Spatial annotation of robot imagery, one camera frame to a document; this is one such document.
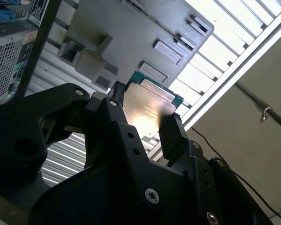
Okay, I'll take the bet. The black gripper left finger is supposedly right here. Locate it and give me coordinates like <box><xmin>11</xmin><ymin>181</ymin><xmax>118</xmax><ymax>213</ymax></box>
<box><xmin>0</xmin><ymin>81</ymin><xmax>178</xmax><ymax>204</ymax></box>

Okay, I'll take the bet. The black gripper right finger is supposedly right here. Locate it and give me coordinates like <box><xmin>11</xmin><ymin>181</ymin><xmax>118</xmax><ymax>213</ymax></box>
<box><xmin>159</xmin><ymin>112</ymin><xmax>267</xmax><ymax>225</ymax></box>

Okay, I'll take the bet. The silver green CPU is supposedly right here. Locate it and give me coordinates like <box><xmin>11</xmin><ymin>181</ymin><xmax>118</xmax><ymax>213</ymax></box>
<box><xmin>123</xmin><ymin>70</ymin><xmax>185</xmax><ymax>144</ymax></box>

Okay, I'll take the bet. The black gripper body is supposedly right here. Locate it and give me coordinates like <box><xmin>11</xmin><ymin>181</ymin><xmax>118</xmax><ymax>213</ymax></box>
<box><xmin>28</xmin><ymin>167</ymin><xmax>202</xmax><ymax>225</ymax></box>

